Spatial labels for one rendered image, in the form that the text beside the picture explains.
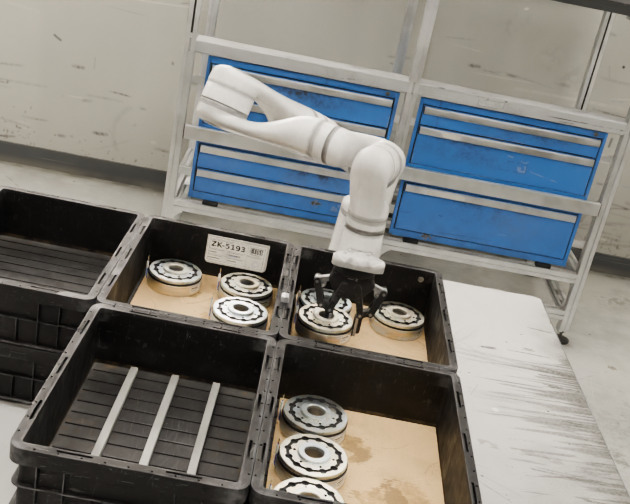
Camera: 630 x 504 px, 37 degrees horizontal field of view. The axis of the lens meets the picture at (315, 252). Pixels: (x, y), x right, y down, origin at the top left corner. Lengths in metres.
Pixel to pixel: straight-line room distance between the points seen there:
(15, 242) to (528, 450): 1.08
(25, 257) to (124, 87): 2.68
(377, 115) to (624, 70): 1.44
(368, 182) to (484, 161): 2.11
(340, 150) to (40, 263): 0.64
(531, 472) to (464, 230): 2.05
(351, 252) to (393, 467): 0.38
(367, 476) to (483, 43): 3.21
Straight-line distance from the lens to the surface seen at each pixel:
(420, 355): 1.78
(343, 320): 1.73
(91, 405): 1.48
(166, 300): 1.79
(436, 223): 3.72
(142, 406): 1.49
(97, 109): 4.58
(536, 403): 2.02
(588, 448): 1.94
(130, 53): 4.48
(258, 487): 1.20
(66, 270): 1.87
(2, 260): 1.89
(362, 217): 1.61
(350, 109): 3.56
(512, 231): 3.77
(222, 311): 1.72
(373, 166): 1.56
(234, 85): 1.69
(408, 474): 1.46
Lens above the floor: 1.66
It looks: 23 degrees down
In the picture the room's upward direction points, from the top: 12 degrees clockwise
